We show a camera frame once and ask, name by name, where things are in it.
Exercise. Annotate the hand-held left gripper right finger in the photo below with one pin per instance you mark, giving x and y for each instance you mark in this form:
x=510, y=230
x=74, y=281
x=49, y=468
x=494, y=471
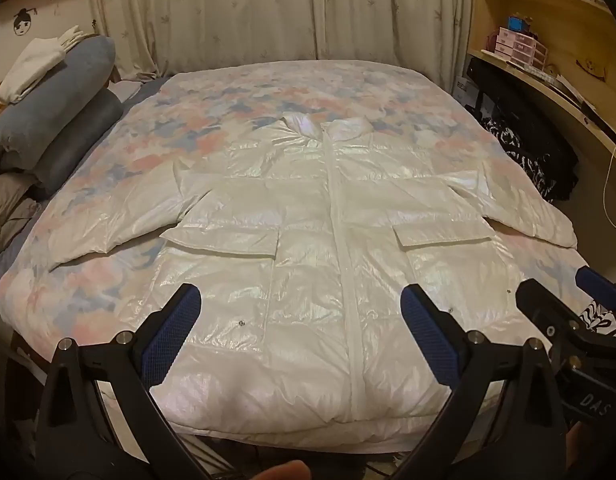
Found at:
x=430, y=335

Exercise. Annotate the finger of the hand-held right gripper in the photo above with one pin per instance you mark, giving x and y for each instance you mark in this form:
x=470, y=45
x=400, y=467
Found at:
x=543, y=310
x=595, y=285

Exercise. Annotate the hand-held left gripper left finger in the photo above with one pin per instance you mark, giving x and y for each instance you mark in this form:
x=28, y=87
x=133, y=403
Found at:
x=170, y=335

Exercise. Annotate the white puffer jacket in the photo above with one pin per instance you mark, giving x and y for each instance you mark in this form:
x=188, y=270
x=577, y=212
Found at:
x=298, y=210

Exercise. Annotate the person's left hand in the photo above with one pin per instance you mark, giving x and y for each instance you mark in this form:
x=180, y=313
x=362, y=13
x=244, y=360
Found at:
x=283, y=467

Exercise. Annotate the zebra striped cloth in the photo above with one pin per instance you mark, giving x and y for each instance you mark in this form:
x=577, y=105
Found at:
x=595, y=317

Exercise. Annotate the black flat bar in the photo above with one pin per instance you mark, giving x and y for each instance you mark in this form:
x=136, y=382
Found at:
x=600, y=120

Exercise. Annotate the black white patterned cloth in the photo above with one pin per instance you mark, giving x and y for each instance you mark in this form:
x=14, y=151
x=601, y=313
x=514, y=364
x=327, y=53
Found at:
x=503, y=135

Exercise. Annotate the grey duvet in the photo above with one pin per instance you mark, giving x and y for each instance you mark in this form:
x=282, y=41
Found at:
x=8, y=215

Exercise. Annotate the grey-blue rolled blanket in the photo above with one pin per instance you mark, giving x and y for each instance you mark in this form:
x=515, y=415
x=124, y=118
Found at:
x=73, y=145

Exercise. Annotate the cat print blanket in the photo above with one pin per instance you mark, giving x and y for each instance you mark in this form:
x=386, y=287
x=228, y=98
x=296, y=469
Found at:
x=188, y=120

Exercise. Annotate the small wooden ornament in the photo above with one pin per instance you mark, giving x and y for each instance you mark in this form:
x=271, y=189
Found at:
x=590, y=66

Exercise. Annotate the white cardboard box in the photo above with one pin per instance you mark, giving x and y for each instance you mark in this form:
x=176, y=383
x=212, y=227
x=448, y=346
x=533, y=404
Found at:
x=463, y=90

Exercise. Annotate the pink drawer organizer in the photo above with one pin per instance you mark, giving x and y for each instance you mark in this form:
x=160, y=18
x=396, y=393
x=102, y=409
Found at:
x=518, y=50

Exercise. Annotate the wooden desk shelf unit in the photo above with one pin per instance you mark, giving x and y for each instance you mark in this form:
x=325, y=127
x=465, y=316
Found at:
x=563, y=15

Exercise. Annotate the blue rolled blanket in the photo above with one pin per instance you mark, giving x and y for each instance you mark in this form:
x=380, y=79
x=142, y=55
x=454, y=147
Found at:
x=63, y=85

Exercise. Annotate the small blue box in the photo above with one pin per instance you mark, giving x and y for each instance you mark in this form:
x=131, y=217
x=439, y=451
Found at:
x=515, y=24

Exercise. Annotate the folded white towel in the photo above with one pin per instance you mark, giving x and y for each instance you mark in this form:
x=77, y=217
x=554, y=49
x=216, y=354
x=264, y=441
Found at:
x=28, y=67

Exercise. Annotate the cream folded cloth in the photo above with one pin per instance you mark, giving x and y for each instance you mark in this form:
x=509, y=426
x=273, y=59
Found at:
x=73, y=37

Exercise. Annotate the face wall sticker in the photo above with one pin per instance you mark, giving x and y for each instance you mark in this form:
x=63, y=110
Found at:
x=22, y=24

